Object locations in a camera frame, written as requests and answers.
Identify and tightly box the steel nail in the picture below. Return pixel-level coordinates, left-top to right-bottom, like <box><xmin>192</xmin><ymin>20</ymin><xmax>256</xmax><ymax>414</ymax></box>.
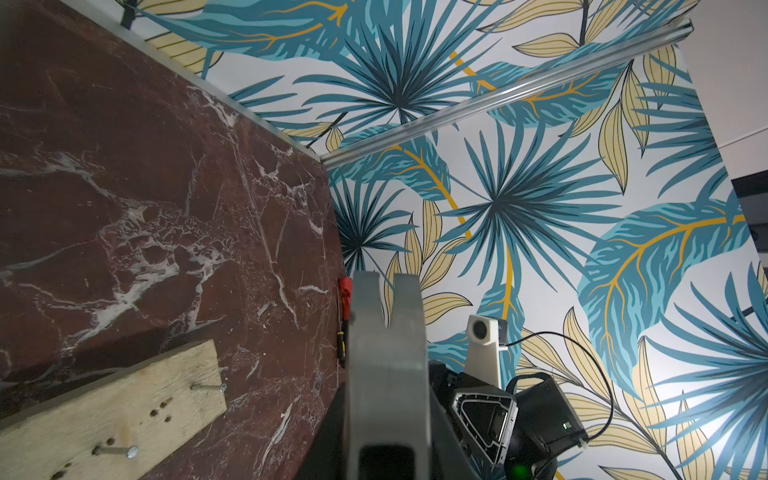
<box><xmin>92</xmin><ymin>445</ymin><xmax>139</xmax><ymax>459</ymax></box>
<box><xmin>190</xmin><ymin>383</ymin><xmax>227</xmax><ymax>393</ymax></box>

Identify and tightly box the orange black claw hammer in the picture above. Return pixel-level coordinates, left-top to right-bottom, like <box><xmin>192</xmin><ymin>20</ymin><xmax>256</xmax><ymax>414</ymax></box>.
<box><xmin>343</xmin><ymin>271</ymin><xmax>431</xmax><ymax>479</ymax></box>

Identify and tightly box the right steel nail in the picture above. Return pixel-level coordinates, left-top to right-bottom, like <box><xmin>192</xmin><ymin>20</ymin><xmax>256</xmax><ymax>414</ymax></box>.
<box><xmin>190</xmin><ymin>383</ymin><xmax>227</xmax><ymax>393</ymax></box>

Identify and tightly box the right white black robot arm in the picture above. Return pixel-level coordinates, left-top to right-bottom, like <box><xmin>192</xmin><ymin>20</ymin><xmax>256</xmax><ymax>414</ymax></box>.
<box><xmin>429</xmin><ymin>361</ymin><xmax>590</xmax><ymax>479</ymax></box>

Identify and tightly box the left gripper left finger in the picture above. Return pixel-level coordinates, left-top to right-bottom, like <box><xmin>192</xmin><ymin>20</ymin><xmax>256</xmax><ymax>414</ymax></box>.
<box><xmin>295</xmin><ymin>384</ymin><xmax>346</xmax><ymax>480</ymax></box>

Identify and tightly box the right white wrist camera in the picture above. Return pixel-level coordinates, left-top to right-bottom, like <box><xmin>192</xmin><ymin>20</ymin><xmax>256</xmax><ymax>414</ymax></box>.
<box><xmin>464</xmin><ymin>314</ymin><xmax>508</xmax><ymax>389</ymax></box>

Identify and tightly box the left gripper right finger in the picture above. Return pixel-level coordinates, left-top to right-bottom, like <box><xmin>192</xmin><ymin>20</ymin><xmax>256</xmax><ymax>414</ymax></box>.
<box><xmin>429</xmin><ymin>392</ymin><xmax>478</xmax><ymax>480</ymax></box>

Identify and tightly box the middle steel nail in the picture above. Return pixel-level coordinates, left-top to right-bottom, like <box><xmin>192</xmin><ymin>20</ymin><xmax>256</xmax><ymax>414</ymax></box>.
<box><xmin>92</xmin><ymin>445</ymin><xmax>139</xmax><ymax>459</ymax></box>

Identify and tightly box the light wooden board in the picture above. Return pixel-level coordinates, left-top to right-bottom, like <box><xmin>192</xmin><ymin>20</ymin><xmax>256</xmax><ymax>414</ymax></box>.
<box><xmin>1</xmin><ymin>340</ymin><xmax>227</xmax><ymax>479</ymax></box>

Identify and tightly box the red pipe wrench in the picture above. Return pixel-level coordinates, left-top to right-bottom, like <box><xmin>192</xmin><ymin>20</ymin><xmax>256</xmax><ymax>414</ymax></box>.
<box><xmin>338</xmin><ymin>276</ymin><xmax>354</xmax><ymax>322</ymax></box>

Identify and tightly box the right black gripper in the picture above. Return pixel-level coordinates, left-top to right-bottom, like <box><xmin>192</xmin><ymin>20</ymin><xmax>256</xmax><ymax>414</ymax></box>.
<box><xmin>428</xmin><ymin>360</ymin><xmax>517</xmax><ymax>474</ymax></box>

